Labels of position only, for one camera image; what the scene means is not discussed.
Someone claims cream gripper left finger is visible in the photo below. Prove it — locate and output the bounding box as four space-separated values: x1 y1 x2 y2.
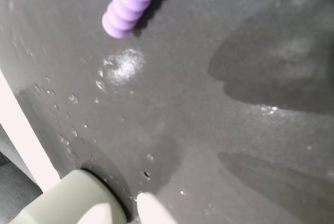
10 200 113 224

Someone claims cream gripper right finger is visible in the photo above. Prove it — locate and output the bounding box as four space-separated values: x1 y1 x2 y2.
136 192 178 224

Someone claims purple ribbed pen grip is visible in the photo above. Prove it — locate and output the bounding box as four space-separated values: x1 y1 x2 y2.
101 0 171 39

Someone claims pale grey-green cup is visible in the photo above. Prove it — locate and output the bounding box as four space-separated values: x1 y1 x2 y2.
41 169 129 221

